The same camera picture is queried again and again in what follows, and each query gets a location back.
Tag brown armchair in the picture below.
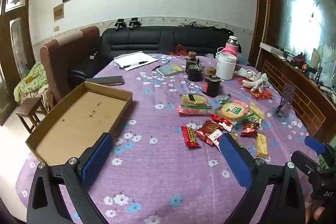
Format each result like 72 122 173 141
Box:
40 26 100 105

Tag round crackers pack black label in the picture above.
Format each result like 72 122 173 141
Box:
181 93 210 107

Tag pink snack packet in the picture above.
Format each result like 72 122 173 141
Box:
178 104 213 116

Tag black cables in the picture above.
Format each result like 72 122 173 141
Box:
178 20 210 29

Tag black hand-held device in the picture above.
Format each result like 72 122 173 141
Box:
128 18 142 29
114 18 127 31

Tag black white gel pen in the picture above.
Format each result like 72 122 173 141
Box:
119 60 149 69

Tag red foil packet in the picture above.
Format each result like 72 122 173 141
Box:
237 78 274 100

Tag grey phone stand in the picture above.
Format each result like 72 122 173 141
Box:
272 83 298 123

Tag wall plaque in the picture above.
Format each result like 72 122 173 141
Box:
54 3 64 21

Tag white flat box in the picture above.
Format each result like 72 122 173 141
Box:
259 42 284 53

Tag dark ballpoint pen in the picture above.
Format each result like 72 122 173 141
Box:
152 60 170 71

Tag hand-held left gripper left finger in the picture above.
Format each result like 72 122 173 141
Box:
26 132 114 224

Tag wooden sideboard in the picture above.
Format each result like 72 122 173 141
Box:
256 42 336 144

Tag black smartphone pink case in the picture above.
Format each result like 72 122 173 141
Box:
85 76 125 86

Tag black lidded jar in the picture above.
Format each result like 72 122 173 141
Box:
187 64 205 82

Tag red snack bar orange label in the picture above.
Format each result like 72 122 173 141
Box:
181 125 200 147

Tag blue plastic bag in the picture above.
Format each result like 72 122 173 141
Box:
236 53 250 66

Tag red white snack packet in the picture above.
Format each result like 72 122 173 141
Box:
207 129 224 148

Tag wooden stool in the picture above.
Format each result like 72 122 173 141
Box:
15 97 51 135

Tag green snack pack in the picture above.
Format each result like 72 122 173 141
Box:
243 113 262 127

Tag green patterned blanket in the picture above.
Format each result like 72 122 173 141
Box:
14 62 48 103

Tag white plastic jar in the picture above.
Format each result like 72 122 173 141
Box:
215 52 238 80

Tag purple floral tablecloth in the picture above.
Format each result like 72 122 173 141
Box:
15 52 336 224

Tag white notepad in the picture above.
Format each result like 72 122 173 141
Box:
114 51 159 71

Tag round crackers pack green label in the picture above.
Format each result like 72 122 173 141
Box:
216 100 255 125

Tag yellow crackers clear pack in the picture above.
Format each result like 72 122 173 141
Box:
247 102 265 120

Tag black jar red label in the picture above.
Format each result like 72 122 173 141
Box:
202 68 222 98

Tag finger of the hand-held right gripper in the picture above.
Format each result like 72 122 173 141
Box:
305 136 332 155
291 151 322 180

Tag green candy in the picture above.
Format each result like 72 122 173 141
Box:
219 93 232 105

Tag wooden glass door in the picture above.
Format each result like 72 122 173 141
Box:
0 0 36 127

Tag shallow cardboard box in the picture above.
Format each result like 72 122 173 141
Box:
25 81 133 167

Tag wooden pillar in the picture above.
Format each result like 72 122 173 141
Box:
248 0 271 67

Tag beige fringed throw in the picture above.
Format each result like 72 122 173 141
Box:
34 82 54 111

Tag small worn booklet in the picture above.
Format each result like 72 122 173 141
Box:
156 63 186 77

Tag assorted tools on sideboard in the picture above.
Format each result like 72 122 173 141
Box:
283 49 336 105

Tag black leather sofa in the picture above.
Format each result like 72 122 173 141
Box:
69 26 235 83

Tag white work glove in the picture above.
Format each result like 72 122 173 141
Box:
241 72 271 94
234 68 261 81

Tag red white candy packet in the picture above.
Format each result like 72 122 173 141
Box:
211 113 233 127

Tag small dark red packet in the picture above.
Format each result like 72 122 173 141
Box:
239 121 258 138

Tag red plastic bag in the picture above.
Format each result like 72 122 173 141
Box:
168 44 188 57

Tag person's right hand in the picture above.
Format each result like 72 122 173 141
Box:
311 207 326 222

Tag pink thermos flask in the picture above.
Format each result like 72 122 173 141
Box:
226 35 241 57

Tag red snack packet gold logo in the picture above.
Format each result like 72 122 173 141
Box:
195 119 224 139

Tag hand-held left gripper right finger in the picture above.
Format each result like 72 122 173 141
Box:
219 132 307 224

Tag window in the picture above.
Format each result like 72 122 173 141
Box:
277 0 336 83

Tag yellow snack bar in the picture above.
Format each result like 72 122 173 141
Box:
255 133 271 158

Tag black jar wooden knob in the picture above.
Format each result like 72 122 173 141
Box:
185 51 201 73

